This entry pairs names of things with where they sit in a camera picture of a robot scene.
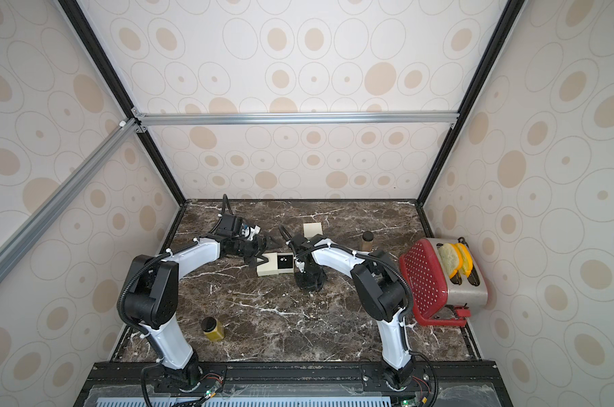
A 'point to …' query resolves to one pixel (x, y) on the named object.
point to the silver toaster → (464, 281)
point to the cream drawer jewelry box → (278, 263)
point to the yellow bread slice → (467, 259)
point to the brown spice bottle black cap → (366, 245)
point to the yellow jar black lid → (213, 329)
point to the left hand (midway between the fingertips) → (280, 249)
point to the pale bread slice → (451, 258)
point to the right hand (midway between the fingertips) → (304, 295)
